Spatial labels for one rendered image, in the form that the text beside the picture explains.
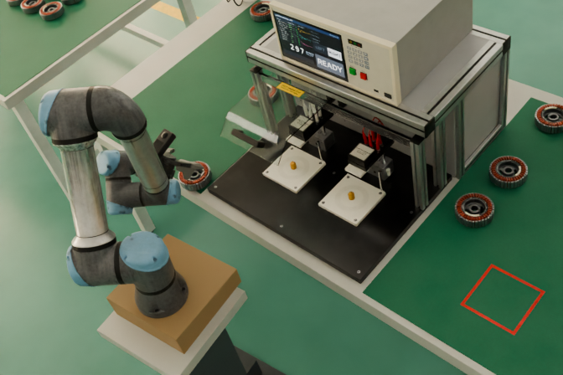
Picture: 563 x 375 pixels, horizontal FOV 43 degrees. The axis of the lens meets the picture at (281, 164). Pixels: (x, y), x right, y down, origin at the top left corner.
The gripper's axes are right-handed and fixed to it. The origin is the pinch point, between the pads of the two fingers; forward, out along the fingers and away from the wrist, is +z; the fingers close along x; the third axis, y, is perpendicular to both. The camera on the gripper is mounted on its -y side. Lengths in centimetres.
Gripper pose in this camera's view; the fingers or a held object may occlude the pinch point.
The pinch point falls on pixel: (189, 156)
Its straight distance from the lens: 238.0
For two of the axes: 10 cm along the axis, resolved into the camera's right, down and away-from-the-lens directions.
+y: -3.0, 9.2, 2.3
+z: 6.1, 0.0, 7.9
